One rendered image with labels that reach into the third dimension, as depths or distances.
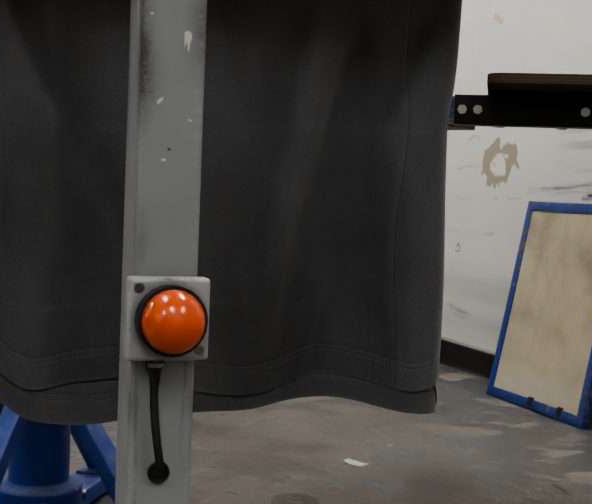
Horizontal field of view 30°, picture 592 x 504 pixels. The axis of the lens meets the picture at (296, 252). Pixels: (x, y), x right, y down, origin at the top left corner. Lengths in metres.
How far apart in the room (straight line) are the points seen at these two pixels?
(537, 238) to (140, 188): 3.54
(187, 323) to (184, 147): 0.11
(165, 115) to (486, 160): 4.01
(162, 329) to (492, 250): 3.97
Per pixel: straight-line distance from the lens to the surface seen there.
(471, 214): 4.72
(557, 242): 4.04
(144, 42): 0.66
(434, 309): 1.04
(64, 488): 2.33
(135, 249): 0.66
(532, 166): 4.32
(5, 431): 2.19
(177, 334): 0.62
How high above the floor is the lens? 0.73
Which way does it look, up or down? 3 degrees down
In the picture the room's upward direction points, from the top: 2 degrees clockwise
